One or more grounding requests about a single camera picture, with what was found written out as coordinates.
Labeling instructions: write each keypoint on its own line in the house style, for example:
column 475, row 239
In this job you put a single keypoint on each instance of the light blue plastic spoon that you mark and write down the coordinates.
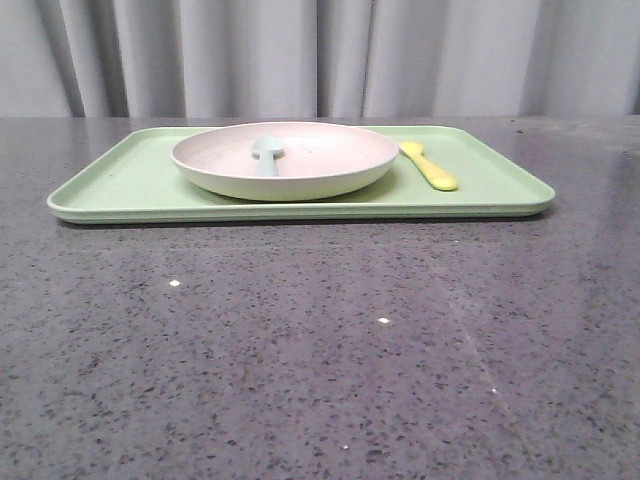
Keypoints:
column 266, row 149

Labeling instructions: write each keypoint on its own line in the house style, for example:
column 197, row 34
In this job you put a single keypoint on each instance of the green rectangular tray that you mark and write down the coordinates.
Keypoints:
column 137, row 182

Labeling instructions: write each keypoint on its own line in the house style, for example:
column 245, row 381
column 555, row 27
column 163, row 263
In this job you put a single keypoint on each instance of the yellow plastic fork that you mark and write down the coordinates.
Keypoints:
column 436, row 176

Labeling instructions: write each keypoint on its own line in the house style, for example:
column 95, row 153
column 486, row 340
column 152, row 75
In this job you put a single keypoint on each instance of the grey pleated curtain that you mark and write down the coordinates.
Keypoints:
column 340, row 59

